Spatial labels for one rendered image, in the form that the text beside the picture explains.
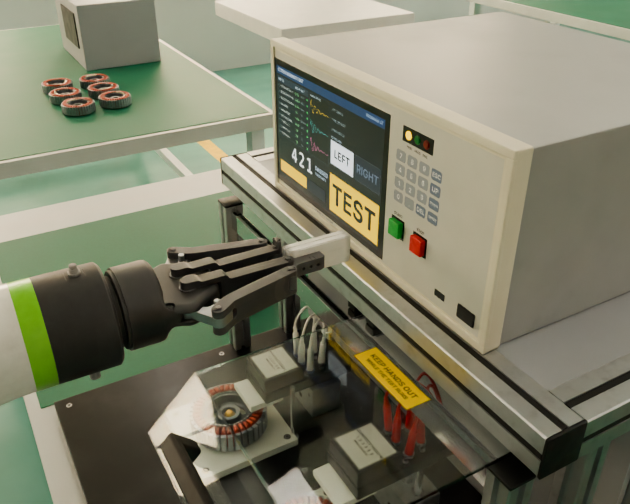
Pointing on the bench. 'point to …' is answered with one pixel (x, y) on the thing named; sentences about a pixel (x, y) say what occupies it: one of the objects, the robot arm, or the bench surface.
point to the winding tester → (496, 163)
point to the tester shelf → (509, 423)
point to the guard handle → (188, 482)
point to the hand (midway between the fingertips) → (316, 253)
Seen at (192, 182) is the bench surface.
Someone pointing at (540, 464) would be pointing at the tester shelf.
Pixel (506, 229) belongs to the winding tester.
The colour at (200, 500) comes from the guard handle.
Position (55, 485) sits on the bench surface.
